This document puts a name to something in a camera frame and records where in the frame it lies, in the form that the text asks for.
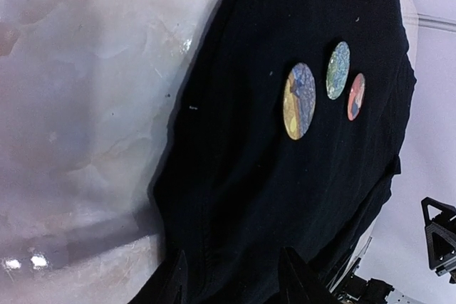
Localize green round brooch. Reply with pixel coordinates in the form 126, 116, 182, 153
326, 41, 351, 100

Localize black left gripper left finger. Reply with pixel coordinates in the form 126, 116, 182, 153
128, 249, 188, 304

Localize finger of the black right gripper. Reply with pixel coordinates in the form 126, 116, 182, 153
421, 197, 455, 276

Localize red round brooch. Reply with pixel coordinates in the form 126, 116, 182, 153
347, 73, 366, 121

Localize yellow blue round brooch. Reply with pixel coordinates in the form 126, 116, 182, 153
282, 63, 316, 140

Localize black garment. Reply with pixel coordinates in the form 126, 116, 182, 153
153, 0, 416, 303

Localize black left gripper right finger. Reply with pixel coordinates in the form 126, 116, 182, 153
279, 247, 338, 304

